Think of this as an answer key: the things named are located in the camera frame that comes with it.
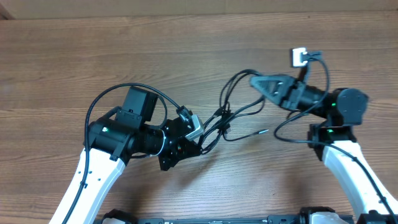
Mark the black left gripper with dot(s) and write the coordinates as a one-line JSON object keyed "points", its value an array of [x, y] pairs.
{"points": [[180, 150]]}

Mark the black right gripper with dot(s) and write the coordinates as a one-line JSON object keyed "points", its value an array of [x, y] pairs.
{"points": [[283, 83]]}

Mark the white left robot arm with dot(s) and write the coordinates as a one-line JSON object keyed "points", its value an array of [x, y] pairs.
{"points": [[122, 134]]}

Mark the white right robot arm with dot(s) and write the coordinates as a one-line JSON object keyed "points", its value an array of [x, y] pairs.
{"points": [[334, 141]]}

